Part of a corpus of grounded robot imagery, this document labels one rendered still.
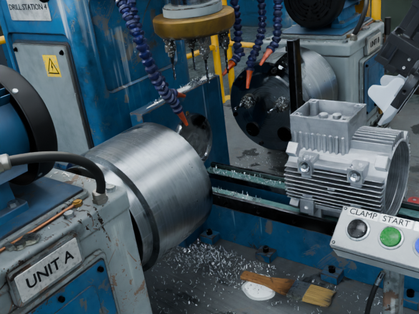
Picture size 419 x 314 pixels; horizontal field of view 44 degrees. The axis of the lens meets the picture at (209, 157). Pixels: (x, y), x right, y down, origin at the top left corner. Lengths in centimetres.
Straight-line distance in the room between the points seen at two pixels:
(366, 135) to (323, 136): 8
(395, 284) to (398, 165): 35
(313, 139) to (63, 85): 59
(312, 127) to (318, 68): 41
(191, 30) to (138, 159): 31
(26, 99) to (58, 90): 54
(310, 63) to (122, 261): 79
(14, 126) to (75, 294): 25
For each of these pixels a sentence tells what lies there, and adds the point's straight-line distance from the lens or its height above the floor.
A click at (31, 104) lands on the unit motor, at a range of 75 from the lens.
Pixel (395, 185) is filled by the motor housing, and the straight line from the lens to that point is 114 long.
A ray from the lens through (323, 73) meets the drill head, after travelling 142.
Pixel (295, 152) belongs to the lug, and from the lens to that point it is 104.
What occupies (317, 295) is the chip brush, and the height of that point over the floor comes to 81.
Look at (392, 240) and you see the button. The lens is 80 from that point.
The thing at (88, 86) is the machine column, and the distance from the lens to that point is 121.
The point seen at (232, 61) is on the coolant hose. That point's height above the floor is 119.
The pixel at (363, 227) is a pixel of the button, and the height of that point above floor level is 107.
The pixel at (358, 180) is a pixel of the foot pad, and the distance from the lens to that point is 98.
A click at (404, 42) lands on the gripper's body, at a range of 86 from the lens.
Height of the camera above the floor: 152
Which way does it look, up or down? 25 degrees down
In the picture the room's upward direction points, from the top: 8 degrees counter-clockwise
